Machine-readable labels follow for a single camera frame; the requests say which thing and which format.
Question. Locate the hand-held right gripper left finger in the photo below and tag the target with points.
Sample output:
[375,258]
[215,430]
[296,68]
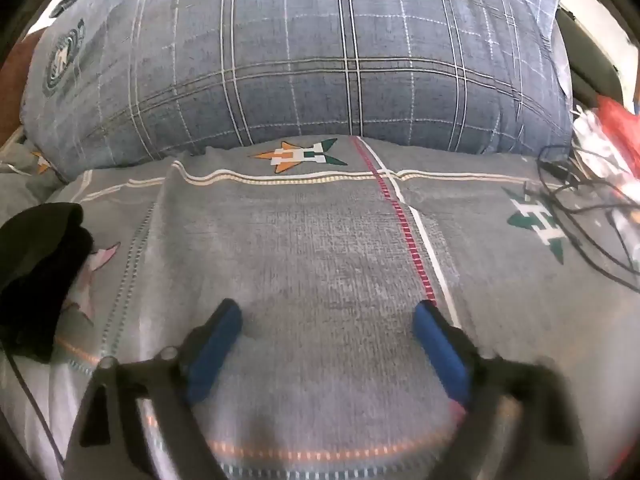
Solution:
[212,355]

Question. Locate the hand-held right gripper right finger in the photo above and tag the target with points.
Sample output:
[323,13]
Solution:
[445,355]

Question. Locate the black pants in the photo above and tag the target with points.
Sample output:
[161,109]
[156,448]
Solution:
[37,270]

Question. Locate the grey striped shirt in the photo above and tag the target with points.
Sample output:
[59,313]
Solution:
[320,240]

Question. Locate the grey striped pillow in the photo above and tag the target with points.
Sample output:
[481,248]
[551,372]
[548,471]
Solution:
[25,175]

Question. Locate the white plastic bag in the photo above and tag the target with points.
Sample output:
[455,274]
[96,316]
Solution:
[592,135]

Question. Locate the red plastic bag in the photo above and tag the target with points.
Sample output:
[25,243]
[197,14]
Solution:
[617,122]

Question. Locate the brown wooden headboard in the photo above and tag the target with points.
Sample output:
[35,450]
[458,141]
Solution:
[17,85]

